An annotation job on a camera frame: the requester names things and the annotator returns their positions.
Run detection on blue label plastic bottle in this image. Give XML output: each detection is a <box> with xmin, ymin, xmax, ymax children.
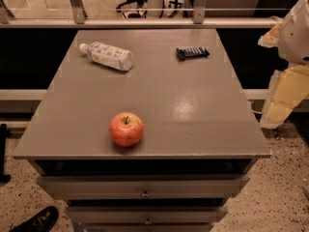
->
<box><xmin>79</xmin><ymin>42</ymin><xmax>133</xmax><ymax>72</ymax></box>

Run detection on grey drawer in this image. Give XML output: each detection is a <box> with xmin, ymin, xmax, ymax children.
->
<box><xmin>66</xmin><ymin>206</ymin><xmax>227</xmax><ymax>225</ymax></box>
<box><xmin>38</xmin><ymin>175</ymin><xmax>249</xmax><ymax>200</ymax></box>

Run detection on grey drawer cabinet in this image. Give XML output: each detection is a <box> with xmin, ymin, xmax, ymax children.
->
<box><xmin>14</xmin><ymin>29</ymin><xmax>270</xmax><ymax>232</ymax></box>

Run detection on lower grey drawer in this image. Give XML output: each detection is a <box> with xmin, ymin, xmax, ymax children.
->
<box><xmin>66</xmin><ymin>206</ymin><xmax>227</xmax><ymax>225</ymax></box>

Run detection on blue striped snack pack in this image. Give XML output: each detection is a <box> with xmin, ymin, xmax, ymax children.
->
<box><xmin>176</xmin><ymin>46</ymin><xmax>210</xmax><ymax>61</ymax></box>

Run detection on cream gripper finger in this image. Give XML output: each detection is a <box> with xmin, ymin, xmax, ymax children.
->
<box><xmin>260</xmin><ymin>64</ymin><xmax>309</xmax><ymax>129</ymax></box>
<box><xmin>258</xmin><ymin>16</ymin><xmax>283</xmax><ymax>48</ymax></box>

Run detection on red apple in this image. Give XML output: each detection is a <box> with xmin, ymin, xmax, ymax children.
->
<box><xmin>108</xmin><ymin>112</ymin><xmax>144</xmax><ymax>147</ymax></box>

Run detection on grey metal railing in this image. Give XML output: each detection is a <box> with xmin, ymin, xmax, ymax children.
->
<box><xmin>0</xmin><ymin>0</ymin><xmax>281</xmax><ymax>29</ymax></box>

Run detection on black office chair base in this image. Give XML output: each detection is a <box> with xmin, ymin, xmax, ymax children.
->
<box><xmin>116</xmin><ymin>0</ymin><xmax>148</xmax><ymax>18</ymax></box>

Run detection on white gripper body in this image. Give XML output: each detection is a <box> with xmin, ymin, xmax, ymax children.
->
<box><xmin>278</xmin><ymin>0</ymin><xmax>309</xmax><ymax>65</ymax></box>

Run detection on upper grey drawer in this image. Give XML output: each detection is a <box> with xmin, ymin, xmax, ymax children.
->
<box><xmin>38</xmin><ymin>175</ymin><xmax>249</xmax><ymax>200</ymax></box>

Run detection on black leather shoe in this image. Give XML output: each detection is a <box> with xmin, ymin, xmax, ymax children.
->
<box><xmin>9</xmin><ymin>206</ymin><xmax>59</xmax><ymax>232</ymax></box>

